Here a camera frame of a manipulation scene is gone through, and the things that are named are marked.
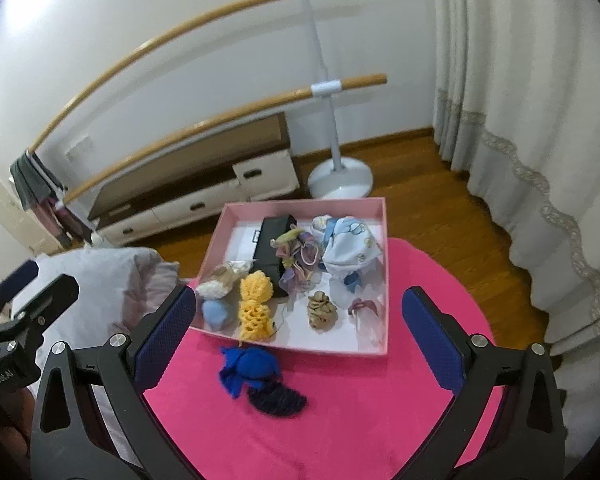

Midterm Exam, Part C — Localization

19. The white bar stand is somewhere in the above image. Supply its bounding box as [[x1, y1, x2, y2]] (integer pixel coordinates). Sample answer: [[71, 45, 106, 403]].
[[300, 0, 373, 198]]

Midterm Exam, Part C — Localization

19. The pink cardboard box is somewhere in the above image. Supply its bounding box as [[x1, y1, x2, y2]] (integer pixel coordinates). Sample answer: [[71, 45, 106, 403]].
[[199, 198, 389, 356]]

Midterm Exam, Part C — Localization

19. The grey cushion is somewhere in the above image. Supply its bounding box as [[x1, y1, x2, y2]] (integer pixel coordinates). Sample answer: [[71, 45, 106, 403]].
[[12, 247, 185, 368]]

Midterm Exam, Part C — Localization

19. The beige stocking bundle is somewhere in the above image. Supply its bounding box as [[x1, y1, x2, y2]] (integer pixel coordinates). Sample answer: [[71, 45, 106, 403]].
[[306, 290, 338, 330]]

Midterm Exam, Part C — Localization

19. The yellow crochet fish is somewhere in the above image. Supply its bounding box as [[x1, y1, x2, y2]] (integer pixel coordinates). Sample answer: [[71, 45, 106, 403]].
[[238, 271, 275, 341]]

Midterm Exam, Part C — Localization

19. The lower wooden ballet bar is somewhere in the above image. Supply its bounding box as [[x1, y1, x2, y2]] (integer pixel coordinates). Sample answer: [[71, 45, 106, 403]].
[[62, 73, 388, 205]]

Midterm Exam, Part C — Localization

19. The dark navy crochet item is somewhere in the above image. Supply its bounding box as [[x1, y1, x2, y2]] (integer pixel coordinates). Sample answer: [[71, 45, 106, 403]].
[[248, 380, 308, 418]]

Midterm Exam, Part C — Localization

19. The light blue printed cloth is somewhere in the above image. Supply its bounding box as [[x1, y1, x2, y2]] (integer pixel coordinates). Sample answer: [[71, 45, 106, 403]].
[[311, 214, 382, 292]]

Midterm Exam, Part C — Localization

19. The blue crochet item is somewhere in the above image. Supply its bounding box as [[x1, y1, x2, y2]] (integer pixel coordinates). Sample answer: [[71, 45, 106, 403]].
[[219, 347, 282, 399]]

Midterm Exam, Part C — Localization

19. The white lace-trimmed curtain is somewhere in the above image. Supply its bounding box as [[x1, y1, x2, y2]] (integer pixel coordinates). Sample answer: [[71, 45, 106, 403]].
[[434, 0, 600, 456]]

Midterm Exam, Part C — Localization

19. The light blue soft ball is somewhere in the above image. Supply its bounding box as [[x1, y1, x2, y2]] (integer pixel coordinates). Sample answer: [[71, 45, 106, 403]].
[[201, 299, 233, 332]]

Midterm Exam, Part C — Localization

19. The clear plastic pouch with cord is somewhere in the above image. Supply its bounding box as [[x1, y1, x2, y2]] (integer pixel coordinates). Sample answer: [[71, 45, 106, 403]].
[[348, 298, 385, 348]]

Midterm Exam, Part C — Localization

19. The black rectangular case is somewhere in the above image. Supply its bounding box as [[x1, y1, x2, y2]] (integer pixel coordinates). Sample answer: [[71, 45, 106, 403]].
[[251, 214, 297, 298]]

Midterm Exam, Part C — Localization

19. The person's hand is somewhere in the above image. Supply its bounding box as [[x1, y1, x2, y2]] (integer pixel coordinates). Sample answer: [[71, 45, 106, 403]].
[[0, 388, 35, 479]]

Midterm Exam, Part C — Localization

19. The plastic bag with beige yarn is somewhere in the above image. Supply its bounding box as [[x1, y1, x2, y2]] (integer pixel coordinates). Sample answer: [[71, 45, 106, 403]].
[[195, 260, 253, 300]]

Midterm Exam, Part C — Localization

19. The pink round table cover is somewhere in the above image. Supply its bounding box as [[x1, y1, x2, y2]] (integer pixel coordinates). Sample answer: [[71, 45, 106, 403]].
[[145, 238, 491, 479]]

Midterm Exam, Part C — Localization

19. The wooden ballet bar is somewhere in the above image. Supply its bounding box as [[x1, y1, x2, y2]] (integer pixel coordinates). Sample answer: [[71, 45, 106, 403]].
[[62, 73, 388, 205], [28, 0, 279, 153]]

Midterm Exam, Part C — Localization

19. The pastel multicolour yarn bundle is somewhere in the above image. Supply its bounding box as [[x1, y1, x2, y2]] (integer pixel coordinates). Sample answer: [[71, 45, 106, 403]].
[[271, 224, 323, 294]]

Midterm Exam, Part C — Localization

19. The brown white tv cabinet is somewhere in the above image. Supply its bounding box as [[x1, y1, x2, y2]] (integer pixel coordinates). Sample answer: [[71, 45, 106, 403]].
[[88, 113, 300, 245]]

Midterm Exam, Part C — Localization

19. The upper wooden ballet bar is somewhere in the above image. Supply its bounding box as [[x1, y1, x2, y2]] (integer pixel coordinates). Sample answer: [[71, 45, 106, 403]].
[[28, 0, 279, 153]]

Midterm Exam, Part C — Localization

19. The grey cloth on bar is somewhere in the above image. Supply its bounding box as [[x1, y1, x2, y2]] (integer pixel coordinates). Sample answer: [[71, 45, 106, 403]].
[[9, 152, 66, 210]]

